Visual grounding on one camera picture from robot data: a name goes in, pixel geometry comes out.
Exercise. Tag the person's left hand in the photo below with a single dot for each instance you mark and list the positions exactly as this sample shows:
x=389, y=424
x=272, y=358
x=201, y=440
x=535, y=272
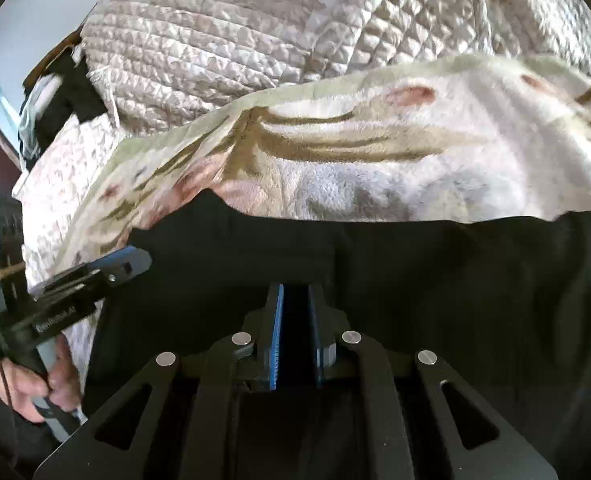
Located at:
x=20, y=385

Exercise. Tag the brown wooden board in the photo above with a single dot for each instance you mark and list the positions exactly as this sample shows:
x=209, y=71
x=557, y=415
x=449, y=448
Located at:
x=50, y=57

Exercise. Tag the black pants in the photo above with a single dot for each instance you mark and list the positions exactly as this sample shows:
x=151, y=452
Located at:
x=425, y=285

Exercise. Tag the black cloth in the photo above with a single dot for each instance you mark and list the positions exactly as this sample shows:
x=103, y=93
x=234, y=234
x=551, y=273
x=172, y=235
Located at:
x=75, y=95

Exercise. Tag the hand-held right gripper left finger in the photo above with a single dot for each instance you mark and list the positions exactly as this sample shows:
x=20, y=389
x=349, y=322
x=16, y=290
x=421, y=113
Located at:
x=275, y=335

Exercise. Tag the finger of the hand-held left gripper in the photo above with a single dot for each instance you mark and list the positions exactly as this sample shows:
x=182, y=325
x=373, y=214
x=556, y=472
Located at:
x=105, y=262
x=120, y=272

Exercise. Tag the floral quilted pillow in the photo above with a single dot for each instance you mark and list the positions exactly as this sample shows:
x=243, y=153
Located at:
x=65, y=160

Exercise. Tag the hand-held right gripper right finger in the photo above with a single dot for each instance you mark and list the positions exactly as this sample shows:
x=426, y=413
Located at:
x=316, y=330

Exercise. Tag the person's left forearm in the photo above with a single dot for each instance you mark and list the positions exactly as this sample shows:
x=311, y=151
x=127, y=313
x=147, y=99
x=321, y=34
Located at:
x=0, y=440

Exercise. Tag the grey quilted bedspread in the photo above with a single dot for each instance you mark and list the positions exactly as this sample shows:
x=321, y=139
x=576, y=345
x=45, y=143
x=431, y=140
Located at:
x=225, y=35

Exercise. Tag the white olive fleece blanket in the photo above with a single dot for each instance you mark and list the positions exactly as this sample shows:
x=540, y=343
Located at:
x=375, y=160

